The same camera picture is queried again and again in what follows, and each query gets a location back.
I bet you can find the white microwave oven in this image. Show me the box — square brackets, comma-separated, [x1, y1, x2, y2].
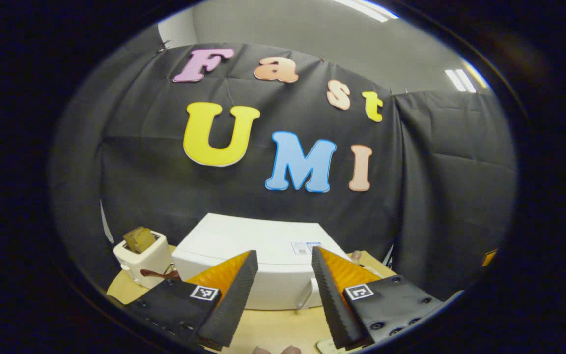
[171, 213, 362, 311]

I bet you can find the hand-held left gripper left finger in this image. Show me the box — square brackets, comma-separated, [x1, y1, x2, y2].
[126, 250, 259, 351]

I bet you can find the brown bread slice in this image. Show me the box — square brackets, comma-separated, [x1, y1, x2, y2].
[123, 227, 156, 254]

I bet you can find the black backdrop cloth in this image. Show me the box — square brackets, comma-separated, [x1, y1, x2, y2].
[50, 42, 517, 301]

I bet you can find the white toaster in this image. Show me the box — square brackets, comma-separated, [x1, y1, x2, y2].
[113, 230, 173, 289]

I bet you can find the twin tube ceiling light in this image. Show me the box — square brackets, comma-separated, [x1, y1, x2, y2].
[444, 69, 478, 93]

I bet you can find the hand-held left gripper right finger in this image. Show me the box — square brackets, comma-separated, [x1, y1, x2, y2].
[311, 246, 443, 351]

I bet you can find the ceiling light panel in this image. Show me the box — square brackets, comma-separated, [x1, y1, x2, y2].
[333, 0, 400, 23]

